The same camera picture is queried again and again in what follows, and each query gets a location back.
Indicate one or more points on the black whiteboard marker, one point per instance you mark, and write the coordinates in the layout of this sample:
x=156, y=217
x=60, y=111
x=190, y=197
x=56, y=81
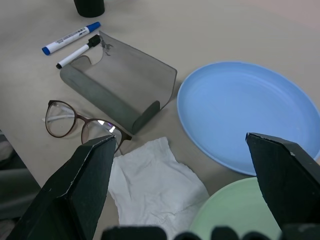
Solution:
x=72, y=56

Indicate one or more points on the blue whiteboard marker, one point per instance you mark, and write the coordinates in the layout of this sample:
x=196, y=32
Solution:
x=67, y=37

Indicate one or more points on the black cup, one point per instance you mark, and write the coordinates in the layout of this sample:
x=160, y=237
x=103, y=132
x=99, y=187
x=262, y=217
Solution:
x=88, y=7

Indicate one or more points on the white cloth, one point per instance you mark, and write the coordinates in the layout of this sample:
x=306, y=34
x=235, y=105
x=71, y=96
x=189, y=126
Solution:
x=155, y=180

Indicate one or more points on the blue plate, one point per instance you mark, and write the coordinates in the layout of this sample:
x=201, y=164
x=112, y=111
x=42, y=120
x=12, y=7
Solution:
x=237, y=105

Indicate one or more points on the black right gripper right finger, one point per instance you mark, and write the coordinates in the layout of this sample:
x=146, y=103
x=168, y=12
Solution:
x=290, y=180

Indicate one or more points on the grey glasses case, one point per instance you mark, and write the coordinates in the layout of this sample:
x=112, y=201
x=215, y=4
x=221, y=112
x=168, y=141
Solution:
x=100, y=90

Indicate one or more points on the brown round-frame glasses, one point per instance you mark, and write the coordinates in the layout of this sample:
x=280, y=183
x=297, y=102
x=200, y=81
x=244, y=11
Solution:
x=79, y=118

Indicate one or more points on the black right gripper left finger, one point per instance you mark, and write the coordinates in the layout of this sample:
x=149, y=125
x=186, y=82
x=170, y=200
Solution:
x=72, y=190

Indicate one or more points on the green plate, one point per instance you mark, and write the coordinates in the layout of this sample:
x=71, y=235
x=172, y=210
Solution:
x=230, y=207

